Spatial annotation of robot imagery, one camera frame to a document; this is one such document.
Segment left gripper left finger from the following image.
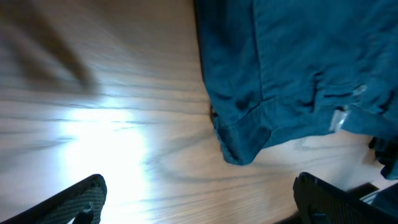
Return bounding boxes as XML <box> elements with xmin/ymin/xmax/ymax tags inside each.
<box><xmin>2</xmin><ymin>174</ymin><xmax>107</xmax><ymax>224</ymax></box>

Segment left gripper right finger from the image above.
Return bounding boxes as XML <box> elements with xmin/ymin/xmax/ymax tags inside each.
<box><xmin>293</xmin><ymin>172</ymin><xmax>397</xmax><ymax>224</ymax></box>

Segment navy blue shorts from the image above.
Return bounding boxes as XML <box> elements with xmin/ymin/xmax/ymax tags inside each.
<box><xmin>195</xmin><ymin>0</ymin><xmax>397</xmax><ymax>180</ymax></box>

